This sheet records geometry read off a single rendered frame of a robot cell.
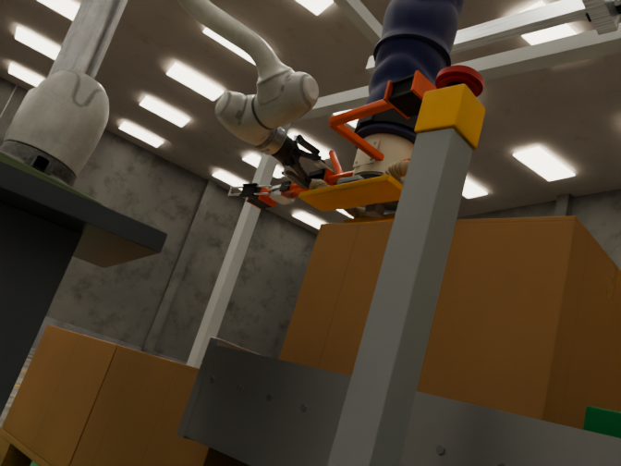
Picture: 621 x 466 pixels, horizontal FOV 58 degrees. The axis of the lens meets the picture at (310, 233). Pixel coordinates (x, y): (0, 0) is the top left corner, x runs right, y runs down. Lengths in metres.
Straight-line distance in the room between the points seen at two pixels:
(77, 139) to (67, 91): 0.10
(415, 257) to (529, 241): 0.36
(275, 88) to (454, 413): 0.91
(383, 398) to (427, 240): 0.20
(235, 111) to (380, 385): 0.98
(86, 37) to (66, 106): 0.36
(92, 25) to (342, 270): 0.89
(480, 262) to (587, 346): 0.22
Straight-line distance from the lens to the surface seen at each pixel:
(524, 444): 0.80
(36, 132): 1.26
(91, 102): 1.31
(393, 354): 0.69
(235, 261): 5.11
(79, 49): 1.59
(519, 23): 3.95
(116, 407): 1.79
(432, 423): 0.86
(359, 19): 4.35
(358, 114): 1.37
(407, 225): 0.75
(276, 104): 1.44
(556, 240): 1.03
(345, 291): 1.22
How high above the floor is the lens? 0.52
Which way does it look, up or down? 17 degrees up
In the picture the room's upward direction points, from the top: 18 degrees clockwise
